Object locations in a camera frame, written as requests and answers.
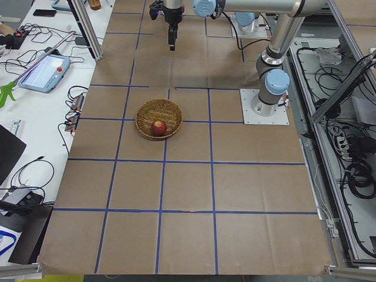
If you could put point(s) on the black laptop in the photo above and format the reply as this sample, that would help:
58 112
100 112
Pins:
12 149

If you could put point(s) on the aluminium frame post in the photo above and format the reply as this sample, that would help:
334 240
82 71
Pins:
82 19

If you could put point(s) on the dark red basket apple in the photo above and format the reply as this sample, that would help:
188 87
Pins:
159 128

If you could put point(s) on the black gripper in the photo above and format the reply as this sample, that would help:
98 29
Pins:
173 16

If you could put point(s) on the orange usb hub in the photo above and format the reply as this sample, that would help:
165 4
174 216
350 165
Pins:
72 123
77 102

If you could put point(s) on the woven wicker basket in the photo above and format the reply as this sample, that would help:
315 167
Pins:
159 109

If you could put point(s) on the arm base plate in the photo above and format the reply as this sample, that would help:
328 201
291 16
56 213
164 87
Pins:
257 30
255 112

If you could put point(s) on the teach pendant tablet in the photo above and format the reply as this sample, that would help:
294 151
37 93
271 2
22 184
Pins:
47 74

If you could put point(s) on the black smartphone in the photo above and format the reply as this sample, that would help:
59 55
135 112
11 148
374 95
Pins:
44 12

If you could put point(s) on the green handled reacher tool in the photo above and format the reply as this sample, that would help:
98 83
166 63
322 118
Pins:
6 90

